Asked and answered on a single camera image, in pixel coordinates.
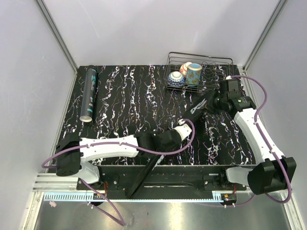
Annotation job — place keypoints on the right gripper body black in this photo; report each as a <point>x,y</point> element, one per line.
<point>216,101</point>

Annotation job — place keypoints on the black Crossway racket bag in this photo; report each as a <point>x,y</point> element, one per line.
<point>194,110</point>

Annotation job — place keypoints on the black shuttlecock tube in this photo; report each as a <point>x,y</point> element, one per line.
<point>87,107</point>

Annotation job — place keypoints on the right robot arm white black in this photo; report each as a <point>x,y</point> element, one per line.
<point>274,171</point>

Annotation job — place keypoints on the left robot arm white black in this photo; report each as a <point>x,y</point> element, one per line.
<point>76,162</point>

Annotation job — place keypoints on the light blue butterfly cup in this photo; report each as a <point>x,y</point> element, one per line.
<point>193,75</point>

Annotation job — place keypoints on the red white patterned cup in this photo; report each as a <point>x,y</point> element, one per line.
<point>184,68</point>

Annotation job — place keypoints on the blue white patterned bowl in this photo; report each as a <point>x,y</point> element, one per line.
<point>176,79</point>

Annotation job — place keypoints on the small pink object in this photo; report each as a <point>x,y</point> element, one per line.
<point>52,204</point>

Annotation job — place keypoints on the dark wire dish rack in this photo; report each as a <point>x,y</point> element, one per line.
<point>214,70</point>

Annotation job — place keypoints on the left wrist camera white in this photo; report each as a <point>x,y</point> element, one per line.
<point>184,128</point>

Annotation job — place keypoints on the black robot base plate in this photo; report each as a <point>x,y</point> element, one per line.
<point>163,182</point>

